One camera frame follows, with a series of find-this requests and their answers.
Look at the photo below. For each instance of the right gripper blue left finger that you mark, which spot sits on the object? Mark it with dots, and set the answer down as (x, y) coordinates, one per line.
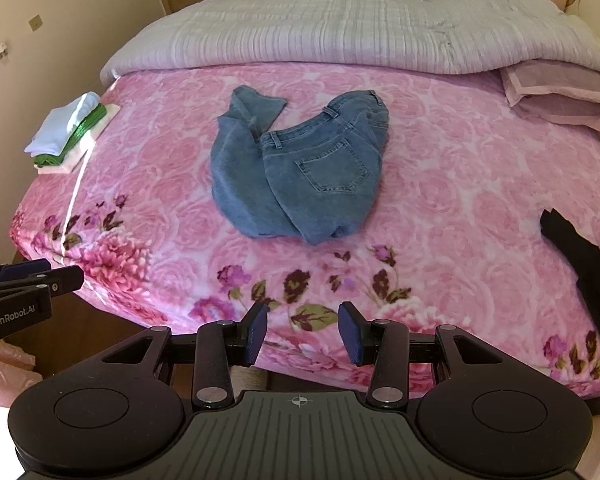
(221, 345)

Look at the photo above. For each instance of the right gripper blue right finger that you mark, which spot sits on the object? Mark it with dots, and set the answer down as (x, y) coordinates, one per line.
(383, 344)

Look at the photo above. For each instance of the blue denim jeans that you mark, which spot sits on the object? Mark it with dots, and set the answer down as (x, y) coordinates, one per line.
(316, 181)

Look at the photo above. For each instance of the pink curtain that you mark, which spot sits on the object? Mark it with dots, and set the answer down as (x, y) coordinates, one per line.
(16, 372)

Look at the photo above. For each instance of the pink rose bed blanket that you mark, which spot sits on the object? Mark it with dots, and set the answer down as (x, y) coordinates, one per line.
(418, 198)

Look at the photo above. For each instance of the green folded garment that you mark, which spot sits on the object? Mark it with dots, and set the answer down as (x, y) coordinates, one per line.
(92, 119)

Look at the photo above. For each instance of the cream folded garment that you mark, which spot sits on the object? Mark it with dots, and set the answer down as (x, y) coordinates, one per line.
(84, 146)

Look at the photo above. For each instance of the light blue folded garment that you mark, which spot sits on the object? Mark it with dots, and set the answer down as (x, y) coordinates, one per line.
(59, 124)

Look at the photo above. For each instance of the black garment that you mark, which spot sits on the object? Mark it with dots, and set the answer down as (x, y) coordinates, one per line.
(582, 255)

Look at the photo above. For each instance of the mauve pillow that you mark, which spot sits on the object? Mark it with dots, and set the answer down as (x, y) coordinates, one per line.
(558, 92)

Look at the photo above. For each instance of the grey striped quilt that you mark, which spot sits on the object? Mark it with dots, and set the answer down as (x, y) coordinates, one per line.
(441, 37)

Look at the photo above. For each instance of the wall socket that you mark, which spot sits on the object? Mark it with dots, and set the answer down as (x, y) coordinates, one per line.
(35, 23)

